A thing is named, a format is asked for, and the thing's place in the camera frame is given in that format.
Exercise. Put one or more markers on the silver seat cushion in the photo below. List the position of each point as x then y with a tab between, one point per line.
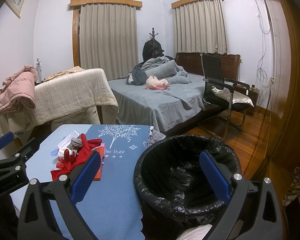
237	97

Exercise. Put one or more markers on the right beige curtain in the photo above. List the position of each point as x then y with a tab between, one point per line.
199	27

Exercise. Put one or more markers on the left beige curtain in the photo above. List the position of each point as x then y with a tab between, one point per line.
108	38

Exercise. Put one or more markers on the grey duvet pile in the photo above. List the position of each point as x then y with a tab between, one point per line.
166	68

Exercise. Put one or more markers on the grey quilted cloth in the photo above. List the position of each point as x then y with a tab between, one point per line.
155	136

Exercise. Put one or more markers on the grey sock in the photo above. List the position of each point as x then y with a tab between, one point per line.
75	144

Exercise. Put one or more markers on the dark blue clothing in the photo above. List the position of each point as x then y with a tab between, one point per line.
136	77

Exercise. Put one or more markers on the pink plush toy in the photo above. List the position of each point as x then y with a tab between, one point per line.
153	83

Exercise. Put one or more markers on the wooden headboard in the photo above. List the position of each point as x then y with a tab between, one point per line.
191	62

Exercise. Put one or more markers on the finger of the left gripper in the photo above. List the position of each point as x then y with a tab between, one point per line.
6	139
22	155

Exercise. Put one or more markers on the beige quilt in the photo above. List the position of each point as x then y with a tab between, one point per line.
62	97

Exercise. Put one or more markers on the beige curtain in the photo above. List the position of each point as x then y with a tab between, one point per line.
199	27
108	38

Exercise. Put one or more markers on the red cloth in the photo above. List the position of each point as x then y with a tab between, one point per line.
71	159

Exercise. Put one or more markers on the white medicine box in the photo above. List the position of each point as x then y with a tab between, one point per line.
66	141

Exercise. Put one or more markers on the coat rack with black coat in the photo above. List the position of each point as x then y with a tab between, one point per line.
152	48

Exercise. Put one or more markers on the black bin with bag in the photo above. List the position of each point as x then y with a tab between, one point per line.
171	183

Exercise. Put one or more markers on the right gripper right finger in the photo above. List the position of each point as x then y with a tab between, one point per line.
251	208

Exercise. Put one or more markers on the blue plastic bag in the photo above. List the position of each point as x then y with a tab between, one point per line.
54	152

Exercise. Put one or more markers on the pink padded jacket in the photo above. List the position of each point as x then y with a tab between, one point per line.
18	90

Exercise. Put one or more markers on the black office chair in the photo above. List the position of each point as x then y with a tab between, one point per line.
213	76

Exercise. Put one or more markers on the bed with grey sheet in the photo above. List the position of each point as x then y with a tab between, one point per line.
162	109

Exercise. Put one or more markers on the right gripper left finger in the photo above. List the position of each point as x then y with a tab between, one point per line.
37	220

